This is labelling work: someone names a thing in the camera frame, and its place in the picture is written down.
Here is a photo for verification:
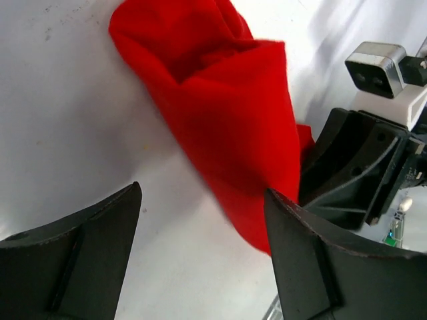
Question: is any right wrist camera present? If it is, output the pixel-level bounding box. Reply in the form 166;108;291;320
345;41;426;130

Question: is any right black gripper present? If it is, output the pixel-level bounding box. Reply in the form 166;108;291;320
299;108;426;230

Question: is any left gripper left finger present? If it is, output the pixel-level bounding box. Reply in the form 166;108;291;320
1;182;142;319

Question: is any red t shirt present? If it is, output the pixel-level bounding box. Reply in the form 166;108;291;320
109;1;314;253

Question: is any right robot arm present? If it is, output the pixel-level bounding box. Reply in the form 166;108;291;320
299;108;426;247

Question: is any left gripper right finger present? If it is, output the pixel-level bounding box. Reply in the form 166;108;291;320
264;189;426;319

